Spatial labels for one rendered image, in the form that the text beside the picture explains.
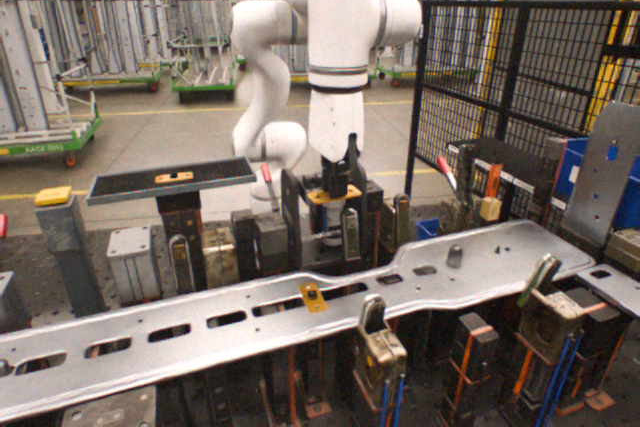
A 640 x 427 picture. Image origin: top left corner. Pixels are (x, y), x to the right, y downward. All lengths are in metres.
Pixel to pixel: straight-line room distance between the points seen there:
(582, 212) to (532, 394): 0.47
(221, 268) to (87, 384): 0.30
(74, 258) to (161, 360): 0.41
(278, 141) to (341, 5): 0.71
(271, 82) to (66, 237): 0.60
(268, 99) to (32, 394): 0.77
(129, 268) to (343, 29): 0.60
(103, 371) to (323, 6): 0.65
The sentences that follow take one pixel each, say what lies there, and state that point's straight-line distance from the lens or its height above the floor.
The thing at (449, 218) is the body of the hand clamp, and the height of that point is 1.02.
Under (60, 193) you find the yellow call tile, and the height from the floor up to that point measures 1.16.
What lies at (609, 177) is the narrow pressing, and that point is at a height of 1.17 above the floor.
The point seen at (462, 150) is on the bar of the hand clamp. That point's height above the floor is 1.21.
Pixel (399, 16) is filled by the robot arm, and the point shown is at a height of 1.52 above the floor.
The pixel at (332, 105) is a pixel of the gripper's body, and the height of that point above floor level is 1.41.
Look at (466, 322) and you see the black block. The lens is 0.84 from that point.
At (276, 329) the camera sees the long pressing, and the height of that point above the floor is 1.00.
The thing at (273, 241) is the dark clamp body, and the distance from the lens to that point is 0.91.
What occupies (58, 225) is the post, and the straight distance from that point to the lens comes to 1.03.
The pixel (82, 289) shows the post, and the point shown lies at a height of 0.91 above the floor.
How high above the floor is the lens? 1.54
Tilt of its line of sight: 25 degrees down
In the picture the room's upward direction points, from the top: straight up
